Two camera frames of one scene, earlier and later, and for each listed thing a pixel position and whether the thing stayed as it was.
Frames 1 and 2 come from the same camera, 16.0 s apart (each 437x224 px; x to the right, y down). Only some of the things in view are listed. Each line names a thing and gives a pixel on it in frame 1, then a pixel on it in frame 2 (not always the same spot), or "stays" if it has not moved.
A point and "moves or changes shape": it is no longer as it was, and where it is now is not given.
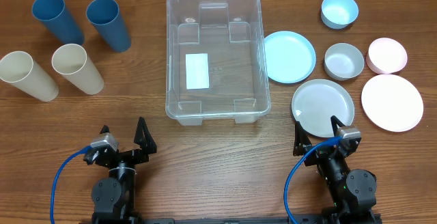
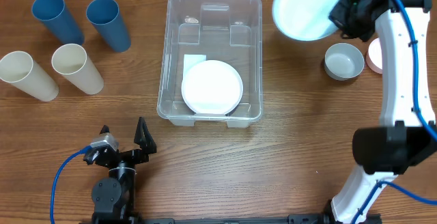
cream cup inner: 70,60 stays
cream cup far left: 18,67 stays
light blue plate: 290,57 -> 301,7
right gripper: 302,142 -> 340,16
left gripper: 145,143 stays
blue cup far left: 50,9 stays
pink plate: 392,103 moves or changes shape
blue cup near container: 104,13 stays
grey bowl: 343,61 stays
